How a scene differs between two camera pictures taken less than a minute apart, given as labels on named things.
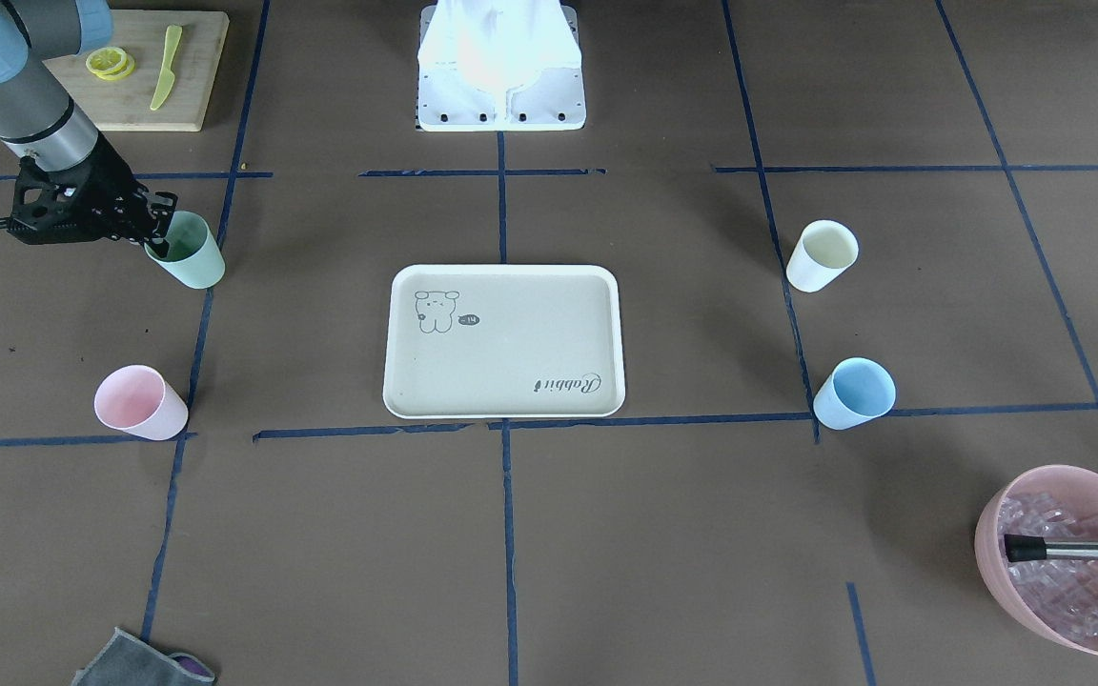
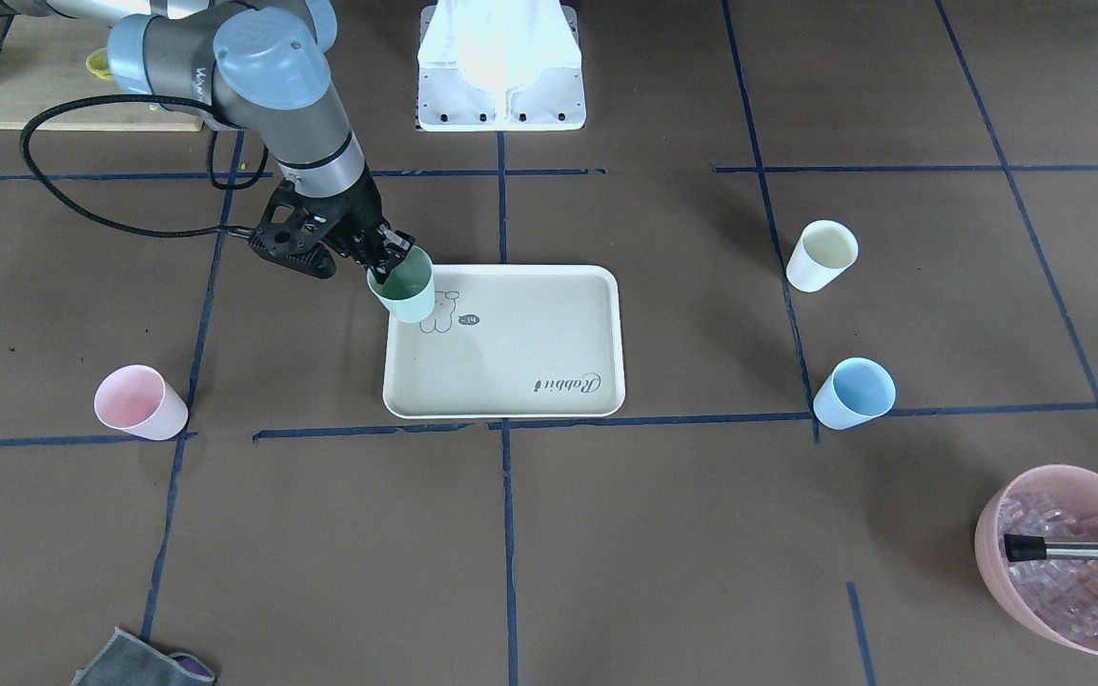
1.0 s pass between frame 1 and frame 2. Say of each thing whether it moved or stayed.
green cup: moved
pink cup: stayed
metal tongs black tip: stayed
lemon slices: stayed
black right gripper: moved
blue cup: stayed
